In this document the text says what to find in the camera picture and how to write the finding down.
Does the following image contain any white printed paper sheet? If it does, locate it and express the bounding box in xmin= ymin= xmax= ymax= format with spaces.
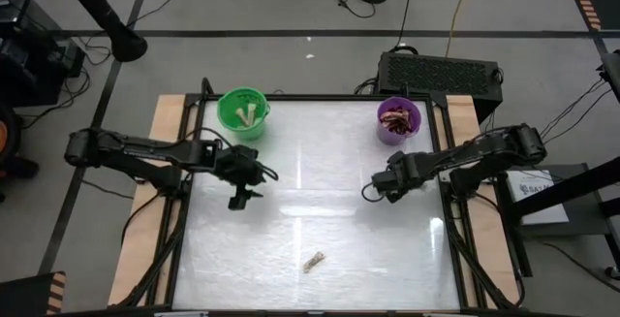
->
xmin=505 ymin=169 xmax=571 ymax=226

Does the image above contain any black perforated computer tower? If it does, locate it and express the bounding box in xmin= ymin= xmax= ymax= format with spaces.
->
xmin=376 ymin=50 xmax=505 ymax=125

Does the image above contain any black device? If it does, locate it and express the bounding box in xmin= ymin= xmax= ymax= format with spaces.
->
xmin=598 ymin=48 xmax=620 ymax=105

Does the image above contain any black stand with base plate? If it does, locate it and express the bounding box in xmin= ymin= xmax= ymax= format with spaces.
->
xmin=491 ymin=154 xmax=620 ymax=279

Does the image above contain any purple plastic bucket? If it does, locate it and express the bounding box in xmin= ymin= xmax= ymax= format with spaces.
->
xmin=376 ymin=96 xmax=422 ymax=146

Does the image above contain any long black cable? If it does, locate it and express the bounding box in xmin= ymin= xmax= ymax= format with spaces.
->
xmin=395 ymin=0 xmax=418 ymax=52

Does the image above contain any black metal table frame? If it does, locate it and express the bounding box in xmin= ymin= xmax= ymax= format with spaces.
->
xmin=115 ymin=77 xmax=527 ymax=311

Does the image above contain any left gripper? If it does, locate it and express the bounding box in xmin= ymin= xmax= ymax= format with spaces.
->
xmin=213 ymin=144 xmax=265 ymax=211

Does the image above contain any black equipment rack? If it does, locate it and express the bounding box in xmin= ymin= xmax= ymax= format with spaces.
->
xmin=0 ymin=0 xmax=87 ymax=109

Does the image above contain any green plastic bucket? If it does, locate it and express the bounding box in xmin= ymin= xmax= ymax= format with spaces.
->
xmin=215 ymin=86 xmax=271 ymax=142

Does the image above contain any orange and black object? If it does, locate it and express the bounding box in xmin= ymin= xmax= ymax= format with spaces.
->
xmin=0 ymin=106 xmax=41 ymax=205

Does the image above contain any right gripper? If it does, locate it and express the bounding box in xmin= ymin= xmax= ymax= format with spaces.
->
xmin=370 ymin=149 xmax=423 ymax=206

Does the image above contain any long yellow cable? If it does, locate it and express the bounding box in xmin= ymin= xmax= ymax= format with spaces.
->
xmin=444 ymin=0 xmax=479 ymax=59

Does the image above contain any black pole with round base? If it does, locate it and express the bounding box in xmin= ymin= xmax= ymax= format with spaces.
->
xmin=51 ymin=0 xmax=149 ymax=64

